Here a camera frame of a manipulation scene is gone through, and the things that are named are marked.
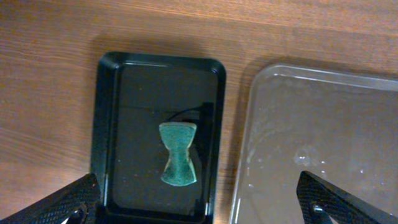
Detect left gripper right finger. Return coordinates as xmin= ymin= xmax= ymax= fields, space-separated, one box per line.
xmin=296 ymin=171 xmax=397 ymax=224

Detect green yellow scrub sponge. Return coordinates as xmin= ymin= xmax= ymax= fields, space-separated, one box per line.
xmin=159 ymin=122 xmax=197 ymax=187

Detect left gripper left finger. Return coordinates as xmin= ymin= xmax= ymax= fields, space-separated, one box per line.
xmin=1 ymin=174 xmax=101 ymax=224

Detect brown clear plastic tray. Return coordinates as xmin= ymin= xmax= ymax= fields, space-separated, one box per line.
xmin=229 ymin=64 xmax=397 ymax=223

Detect black plastic tray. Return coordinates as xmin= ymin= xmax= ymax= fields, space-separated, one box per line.
xmin=90 ymin=52 xmax=226 ymax=224

